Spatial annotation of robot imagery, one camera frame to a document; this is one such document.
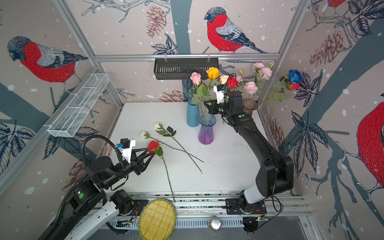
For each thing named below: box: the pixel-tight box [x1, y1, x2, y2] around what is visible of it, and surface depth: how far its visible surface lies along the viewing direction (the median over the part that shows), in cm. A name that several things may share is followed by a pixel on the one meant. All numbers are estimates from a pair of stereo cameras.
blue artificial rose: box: [288, 69, 303, 83], surface depth 73 cm
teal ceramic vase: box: [186, 99, 200, 128], surface depth 100 cm
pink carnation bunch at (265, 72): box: [252, 62, 273, 84], surface depth 89 cm
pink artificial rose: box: [190, 72, 208, 124], surface depth 77 cm
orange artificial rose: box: [202, 67, 221, 120], surface depth 76 cm
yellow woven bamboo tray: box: [138, 198, 177, 240], surface depth 71 cm
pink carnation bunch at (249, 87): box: [236, 69, 259, 100], surface depth 87 cm
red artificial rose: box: [273, 82, 301, 102], surface depth 78 cm
